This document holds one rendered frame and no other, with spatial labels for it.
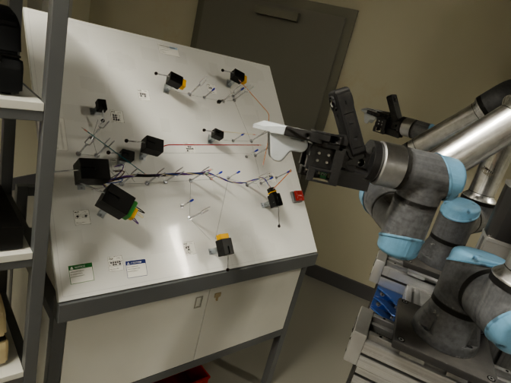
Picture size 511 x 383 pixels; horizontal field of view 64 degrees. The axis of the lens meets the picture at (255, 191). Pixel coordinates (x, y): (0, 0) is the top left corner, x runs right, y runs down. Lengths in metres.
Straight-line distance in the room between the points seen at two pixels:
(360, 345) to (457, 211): 0.60
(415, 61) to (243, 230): 2.04
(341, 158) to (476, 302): 0.44
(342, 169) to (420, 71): 2.64
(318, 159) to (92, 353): 1.16
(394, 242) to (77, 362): 1.17
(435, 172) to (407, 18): 2.67
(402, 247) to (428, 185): 0.12
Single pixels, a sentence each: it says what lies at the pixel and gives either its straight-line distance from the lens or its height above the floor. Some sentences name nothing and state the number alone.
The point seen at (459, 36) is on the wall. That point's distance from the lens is 3.32.
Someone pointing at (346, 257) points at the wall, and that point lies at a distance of 3.57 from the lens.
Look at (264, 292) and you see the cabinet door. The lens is 1.95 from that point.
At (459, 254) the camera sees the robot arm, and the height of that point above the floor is 1.38.
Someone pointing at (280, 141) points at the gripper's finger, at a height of 1.56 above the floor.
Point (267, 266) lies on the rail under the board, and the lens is 1.79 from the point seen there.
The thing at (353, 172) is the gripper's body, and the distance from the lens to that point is 0.70.
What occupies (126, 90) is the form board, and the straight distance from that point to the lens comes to 1.70.
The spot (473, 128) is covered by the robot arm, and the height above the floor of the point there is 1.65.
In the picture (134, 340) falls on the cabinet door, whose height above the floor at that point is 0.61.
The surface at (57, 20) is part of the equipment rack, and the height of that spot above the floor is 1.65.
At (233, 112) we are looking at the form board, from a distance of 1.95.
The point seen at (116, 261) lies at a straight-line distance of 1.44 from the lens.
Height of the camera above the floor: 1.68
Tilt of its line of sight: 18 degrees down
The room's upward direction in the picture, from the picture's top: 14 degrees clockwise
